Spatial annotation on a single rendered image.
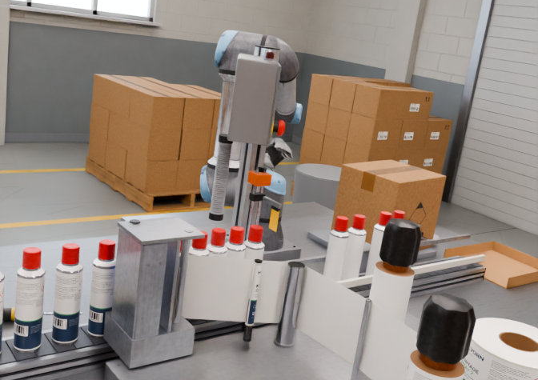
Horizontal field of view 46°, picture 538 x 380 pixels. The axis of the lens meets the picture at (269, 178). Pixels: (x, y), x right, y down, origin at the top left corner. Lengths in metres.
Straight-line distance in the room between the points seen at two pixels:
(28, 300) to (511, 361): 0.91
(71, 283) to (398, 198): 1.15
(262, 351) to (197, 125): 3.79
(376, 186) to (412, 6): 5.18
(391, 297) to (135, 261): 0.57
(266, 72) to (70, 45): 5.58
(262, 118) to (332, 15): 6.78
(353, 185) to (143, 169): 3.01
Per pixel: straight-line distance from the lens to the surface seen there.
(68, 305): 1.34
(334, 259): 1.72
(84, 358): 1.38
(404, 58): 7.18
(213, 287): 1.40
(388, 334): 1.26
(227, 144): 1.52
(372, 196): 2.15
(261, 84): 1.44
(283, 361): 1.39
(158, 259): 1.22
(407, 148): 5.74
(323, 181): 4.14
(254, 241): 1.52
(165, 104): 4.90
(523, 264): 2.52
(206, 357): 1.37
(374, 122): 5.32
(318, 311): 1.39
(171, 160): 5.04
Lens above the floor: 1.57
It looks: 14 degrees down
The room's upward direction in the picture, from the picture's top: 8 degrees clockwise
